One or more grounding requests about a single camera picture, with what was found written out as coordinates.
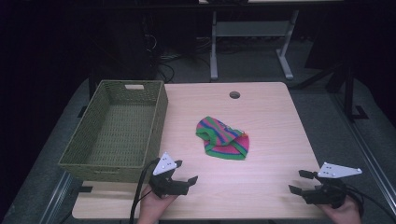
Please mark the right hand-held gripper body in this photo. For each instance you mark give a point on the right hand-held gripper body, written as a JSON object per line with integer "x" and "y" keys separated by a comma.
{"x": 330, "y": 193}

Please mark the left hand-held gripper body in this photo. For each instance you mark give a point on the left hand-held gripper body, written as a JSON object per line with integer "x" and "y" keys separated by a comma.
{"x": 169, "y": 186}

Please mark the striped knit sock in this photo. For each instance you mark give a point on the striped knit sock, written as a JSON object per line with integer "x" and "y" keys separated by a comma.
{"x": 222, "y": 140}

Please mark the green woven basket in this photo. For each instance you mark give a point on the green woven basket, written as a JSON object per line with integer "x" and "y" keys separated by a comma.
{"x": 121, "y": 133}

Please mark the person's right hand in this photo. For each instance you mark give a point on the person's right hand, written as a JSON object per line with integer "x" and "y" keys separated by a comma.
{"x": 345, "y": 214}

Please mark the person's left hand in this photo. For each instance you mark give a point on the person's left hand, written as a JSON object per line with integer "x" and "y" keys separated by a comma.
{"x": 151, "y": 208}

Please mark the black metal stand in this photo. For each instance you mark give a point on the black metal stand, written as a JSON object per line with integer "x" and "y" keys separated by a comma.
{"x": 350, "y": 93}

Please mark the black computer tower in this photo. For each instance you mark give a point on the black computer tower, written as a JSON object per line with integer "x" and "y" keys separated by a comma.
{"x": 124, "y": 40}

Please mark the aluminium frame rail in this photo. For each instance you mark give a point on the aluminium frame rail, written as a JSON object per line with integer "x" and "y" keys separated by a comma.
{"x": 56, "y": 199}
{"x": 367, "y": 149}

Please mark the grey metal table frame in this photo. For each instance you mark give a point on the grey metal table frame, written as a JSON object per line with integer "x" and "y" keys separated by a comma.
{"x": 249, "y": 28}

